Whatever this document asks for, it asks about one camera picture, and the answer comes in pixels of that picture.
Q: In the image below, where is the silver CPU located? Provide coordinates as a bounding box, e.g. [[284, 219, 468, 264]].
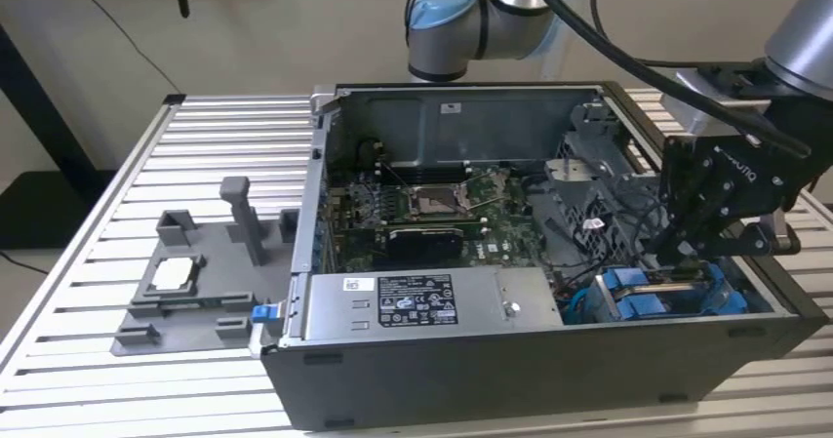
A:
[[146, 257, 197, 291]]

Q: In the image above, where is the black open PC case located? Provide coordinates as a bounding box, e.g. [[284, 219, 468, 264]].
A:
[[258, 80, 831, 432]]

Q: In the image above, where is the black RAM slot bank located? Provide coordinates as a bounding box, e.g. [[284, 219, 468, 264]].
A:
[[380, 162, 473, 184]]

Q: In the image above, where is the thin blue wire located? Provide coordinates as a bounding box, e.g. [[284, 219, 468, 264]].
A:
[[560, 284, 591, 315]]

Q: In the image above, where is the black desk stand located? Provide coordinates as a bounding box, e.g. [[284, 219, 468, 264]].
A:
[[0, 22, 120, 250]]

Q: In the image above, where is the gray parts rack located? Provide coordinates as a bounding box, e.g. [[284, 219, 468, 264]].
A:
[[109, 175, 301, 357]]

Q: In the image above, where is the green RAM stick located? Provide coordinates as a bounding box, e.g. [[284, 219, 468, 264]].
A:
[[154, 299, 229, 310]]

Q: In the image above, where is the gray metal drive cage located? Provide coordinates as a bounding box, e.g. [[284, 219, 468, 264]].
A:
[[544, 100, 664, 205]]

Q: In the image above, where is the black wire with white label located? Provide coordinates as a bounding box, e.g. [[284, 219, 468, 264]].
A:
[[571, 198, 702, 269]]

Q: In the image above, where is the metal socket cover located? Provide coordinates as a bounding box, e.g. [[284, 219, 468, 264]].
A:
[[453, 174, 505, 211]]

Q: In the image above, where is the CPU socket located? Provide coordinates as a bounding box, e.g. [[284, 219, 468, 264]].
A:
[[403, 183, 460, 218]]

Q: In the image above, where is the blue case latch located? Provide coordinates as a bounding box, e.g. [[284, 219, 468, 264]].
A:
[[249, 302, 280, 326]]

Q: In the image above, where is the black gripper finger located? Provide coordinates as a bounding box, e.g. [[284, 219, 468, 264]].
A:
[[679, 157, 744, 268], [649, 136, 703, 266]]

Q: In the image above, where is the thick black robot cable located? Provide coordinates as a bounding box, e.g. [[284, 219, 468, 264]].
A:
[[524, 0, 811, 159]]

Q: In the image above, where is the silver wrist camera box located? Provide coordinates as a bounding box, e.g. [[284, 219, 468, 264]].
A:
[[659, 66, 740, 135]]

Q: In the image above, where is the thin black wall cable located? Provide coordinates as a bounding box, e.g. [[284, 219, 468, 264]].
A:
[[62, 0, 184, 97]]

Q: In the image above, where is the silver power supply unit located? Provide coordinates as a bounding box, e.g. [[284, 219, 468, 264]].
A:
[[301, 266, 564, 341]]

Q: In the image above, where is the green motherboard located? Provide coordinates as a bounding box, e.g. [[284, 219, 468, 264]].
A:
[[324, 162, 561, 273]]

